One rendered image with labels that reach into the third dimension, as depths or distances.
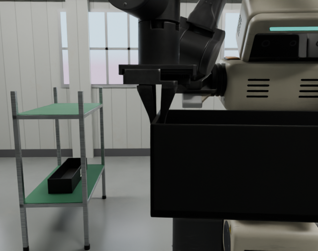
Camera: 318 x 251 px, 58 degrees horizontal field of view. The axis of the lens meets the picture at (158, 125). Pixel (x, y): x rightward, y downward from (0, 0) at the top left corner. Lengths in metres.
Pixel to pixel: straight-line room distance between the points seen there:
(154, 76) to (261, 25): 0.37
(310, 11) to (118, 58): 3.78
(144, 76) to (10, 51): 4.47
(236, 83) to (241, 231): 0.37
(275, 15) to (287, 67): 0.13
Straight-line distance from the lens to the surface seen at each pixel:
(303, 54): 0.77
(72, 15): 4.48
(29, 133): 4.79
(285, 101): 0.77
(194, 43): 0.62
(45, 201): 2.18
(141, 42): 0.40
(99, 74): 4.40
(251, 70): 0.74
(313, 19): 0.72
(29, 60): 4.70
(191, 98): 0.74
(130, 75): 0.38
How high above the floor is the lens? 1.18
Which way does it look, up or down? 9 degrees down
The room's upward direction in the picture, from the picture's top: straight up
